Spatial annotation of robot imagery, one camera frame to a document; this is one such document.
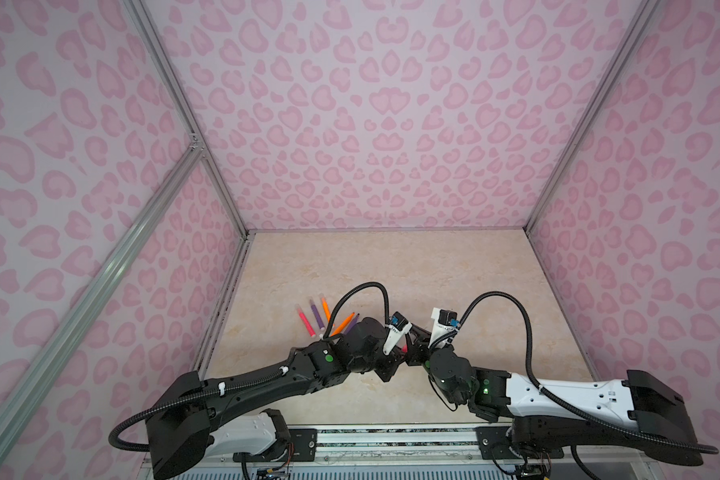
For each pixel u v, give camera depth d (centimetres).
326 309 98
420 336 67
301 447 73
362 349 58
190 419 40
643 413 42
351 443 75
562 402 47
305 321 95
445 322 63
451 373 53
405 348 71
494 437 75
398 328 66
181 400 41
